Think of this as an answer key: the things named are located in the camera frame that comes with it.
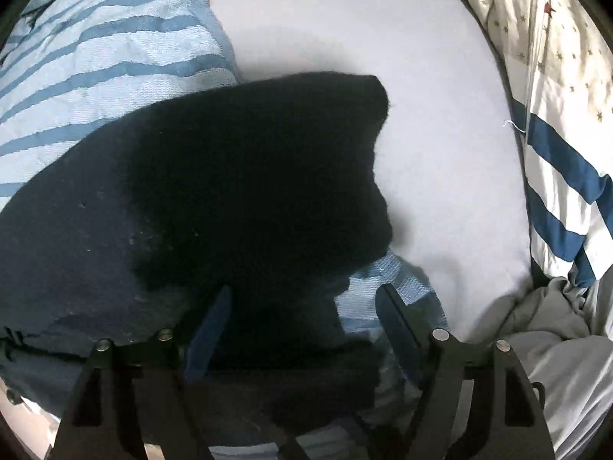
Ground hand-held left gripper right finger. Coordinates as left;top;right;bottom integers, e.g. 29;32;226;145
375;284;556;460

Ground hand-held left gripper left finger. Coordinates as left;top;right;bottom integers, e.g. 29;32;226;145
45;285;234;460

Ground grey crumpled cloth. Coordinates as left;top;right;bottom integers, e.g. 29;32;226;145
464;273;613;460

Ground navy button cardigan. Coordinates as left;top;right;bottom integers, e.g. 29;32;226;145
0;72;394;442

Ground blue striped blanket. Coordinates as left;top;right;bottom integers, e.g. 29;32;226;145
0;0;451;460

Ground striped star duvet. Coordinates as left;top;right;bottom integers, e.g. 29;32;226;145
431;0;613;288

